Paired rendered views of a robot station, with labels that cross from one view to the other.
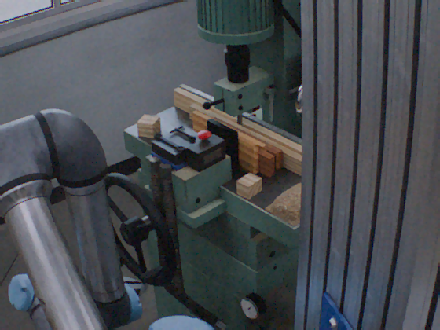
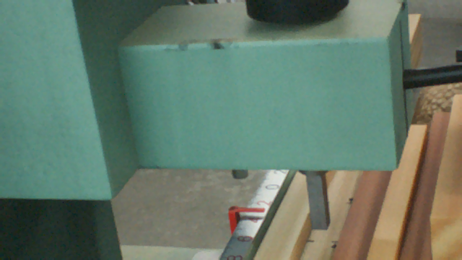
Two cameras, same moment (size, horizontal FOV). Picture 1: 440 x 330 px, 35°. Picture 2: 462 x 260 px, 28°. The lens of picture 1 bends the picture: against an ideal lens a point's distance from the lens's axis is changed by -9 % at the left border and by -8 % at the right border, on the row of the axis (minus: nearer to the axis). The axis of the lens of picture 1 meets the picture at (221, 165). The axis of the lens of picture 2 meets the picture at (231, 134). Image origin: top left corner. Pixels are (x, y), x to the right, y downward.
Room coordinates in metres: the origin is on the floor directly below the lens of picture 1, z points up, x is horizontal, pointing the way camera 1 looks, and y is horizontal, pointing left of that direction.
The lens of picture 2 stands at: (1.84, 0.33, 1.20)
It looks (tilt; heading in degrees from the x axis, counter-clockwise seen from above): 23 degrees down; 241
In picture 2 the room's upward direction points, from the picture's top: 8 degrees counter-clockwise
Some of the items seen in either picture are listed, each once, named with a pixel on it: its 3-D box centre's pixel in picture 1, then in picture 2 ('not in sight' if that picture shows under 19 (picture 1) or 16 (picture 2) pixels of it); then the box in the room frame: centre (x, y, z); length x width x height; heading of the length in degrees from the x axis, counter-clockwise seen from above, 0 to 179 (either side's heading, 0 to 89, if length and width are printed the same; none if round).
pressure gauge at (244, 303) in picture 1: (254, 307); not in sight; (1.25, -0.06, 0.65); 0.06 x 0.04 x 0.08; 41
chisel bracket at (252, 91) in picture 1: (245, 93); (271, 94); (1.59, -0.06, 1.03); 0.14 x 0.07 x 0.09; 131
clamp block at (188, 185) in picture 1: (188, 173); not in sight; (1.43, 0.07, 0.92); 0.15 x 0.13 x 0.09; 41
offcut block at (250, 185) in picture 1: (249, 185); not in sight; (1.36, -0.06, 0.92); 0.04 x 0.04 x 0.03; 47
